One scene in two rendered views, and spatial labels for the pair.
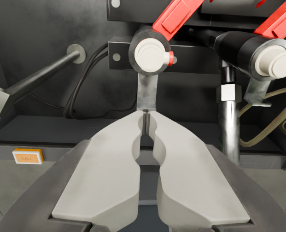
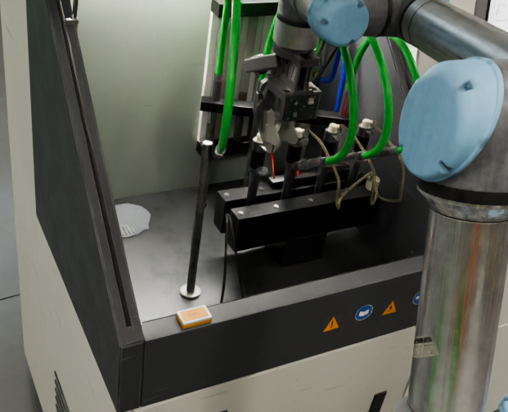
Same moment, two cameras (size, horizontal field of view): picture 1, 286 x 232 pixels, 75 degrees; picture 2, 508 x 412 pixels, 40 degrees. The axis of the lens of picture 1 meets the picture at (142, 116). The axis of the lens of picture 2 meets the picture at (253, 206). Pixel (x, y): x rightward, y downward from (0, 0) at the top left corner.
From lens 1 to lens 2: 1.28 m
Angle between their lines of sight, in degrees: 80
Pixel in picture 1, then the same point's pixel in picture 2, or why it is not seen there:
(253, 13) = (298, 176)
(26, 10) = (134, 277)
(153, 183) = not seen: outside the picture
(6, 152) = (166, 324)
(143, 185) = not seen: outside the picture
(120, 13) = (231, 197)
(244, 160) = (406, 264)
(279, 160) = not seen: hidden behind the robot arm
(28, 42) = (139, 297)
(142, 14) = (243, 195)
